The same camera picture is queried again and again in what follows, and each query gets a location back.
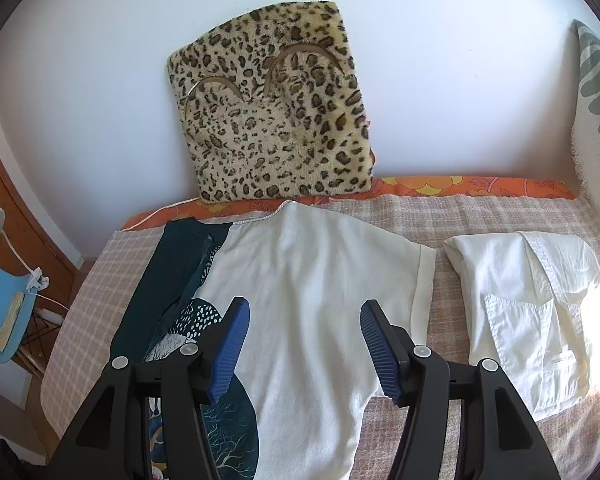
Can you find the wooden furniture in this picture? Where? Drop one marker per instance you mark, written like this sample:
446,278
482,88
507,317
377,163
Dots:
10,195

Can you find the white folded shirt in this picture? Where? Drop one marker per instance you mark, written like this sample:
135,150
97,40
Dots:
520,285

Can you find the blue chair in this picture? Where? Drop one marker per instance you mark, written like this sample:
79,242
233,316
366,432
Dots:
0,285

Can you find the green leaf pattern pillow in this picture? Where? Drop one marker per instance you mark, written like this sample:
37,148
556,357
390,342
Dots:
596,125

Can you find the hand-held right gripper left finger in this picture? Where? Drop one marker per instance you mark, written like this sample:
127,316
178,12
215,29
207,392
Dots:
230,352

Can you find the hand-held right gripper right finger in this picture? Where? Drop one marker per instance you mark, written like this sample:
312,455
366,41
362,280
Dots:
381,355

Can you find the orange floral bed sheet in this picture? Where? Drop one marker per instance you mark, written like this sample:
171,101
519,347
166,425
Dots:
480,186

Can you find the yellow cloth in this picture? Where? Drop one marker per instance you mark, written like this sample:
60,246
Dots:
9,322

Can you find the white t-shirt with teal print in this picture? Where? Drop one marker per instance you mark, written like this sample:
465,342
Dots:
305,285

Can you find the beige checked blanket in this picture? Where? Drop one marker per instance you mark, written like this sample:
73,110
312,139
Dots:
380,215

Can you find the leopard print cushion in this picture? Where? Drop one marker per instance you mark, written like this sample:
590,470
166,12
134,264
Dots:
280,125

